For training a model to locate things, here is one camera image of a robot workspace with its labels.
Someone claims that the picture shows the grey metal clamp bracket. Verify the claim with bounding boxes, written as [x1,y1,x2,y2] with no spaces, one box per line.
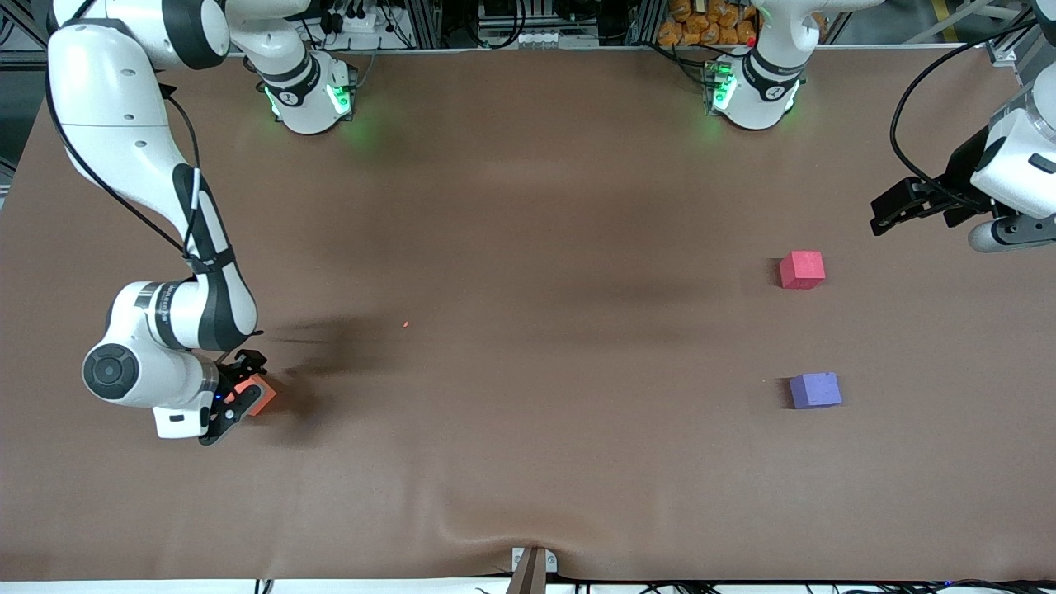
[511,547,559,575]

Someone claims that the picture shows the red foam block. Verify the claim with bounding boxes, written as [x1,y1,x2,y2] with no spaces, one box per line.
[779,251,827,290]

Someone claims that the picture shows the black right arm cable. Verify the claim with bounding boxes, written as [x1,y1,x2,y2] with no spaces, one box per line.
[45,70,217,275]

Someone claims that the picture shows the bag of orange items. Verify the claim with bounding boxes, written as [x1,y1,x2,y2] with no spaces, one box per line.
[657,0,760,48]

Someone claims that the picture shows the purple foam block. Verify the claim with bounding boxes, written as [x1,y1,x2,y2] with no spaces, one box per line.
[788,371,844,411]

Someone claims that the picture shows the orange foam block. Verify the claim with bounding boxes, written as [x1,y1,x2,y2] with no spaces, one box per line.
[233,377,278,417]

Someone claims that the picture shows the brown table mat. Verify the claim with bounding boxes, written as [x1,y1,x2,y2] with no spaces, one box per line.
[0,48,1056,583]

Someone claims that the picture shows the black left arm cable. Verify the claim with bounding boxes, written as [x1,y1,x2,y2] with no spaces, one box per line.
[890,15,1056,211]

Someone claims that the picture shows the white power strip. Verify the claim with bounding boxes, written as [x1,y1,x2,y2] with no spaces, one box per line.
[318,0,398,35]

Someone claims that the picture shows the aluminium frame post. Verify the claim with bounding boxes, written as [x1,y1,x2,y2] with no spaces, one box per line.
[406,0,444,49]

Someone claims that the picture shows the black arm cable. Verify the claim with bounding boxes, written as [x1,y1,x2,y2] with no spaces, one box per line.
[890,15,1056,211]
[45,70,217,275]

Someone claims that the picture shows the aluminium frame profile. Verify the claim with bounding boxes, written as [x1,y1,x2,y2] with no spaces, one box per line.
[0,0,50,52]
[988,0,1056,68]

